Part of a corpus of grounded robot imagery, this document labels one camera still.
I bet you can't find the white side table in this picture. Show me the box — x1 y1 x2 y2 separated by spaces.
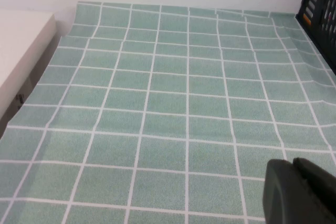
0 8 64 141

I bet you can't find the green checked tablecloth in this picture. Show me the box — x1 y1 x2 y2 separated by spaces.
0 1 336 224

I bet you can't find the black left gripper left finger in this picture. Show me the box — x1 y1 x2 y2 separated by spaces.
263 158 310 224

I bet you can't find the black mesh book holder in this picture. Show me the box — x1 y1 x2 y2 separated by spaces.
295 0 336 77

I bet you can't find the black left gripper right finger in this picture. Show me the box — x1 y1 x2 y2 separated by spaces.
292 157 336 224

